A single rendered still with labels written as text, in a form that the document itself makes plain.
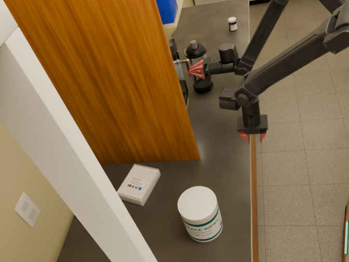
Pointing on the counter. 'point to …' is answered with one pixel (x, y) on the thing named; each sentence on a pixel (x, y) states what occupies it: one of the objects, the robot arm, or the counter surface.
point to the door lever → (186, 63)
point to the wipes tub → (200, 213)
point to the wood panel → (112, 75)
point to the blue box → (167, 10)
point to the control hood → (170, 28)
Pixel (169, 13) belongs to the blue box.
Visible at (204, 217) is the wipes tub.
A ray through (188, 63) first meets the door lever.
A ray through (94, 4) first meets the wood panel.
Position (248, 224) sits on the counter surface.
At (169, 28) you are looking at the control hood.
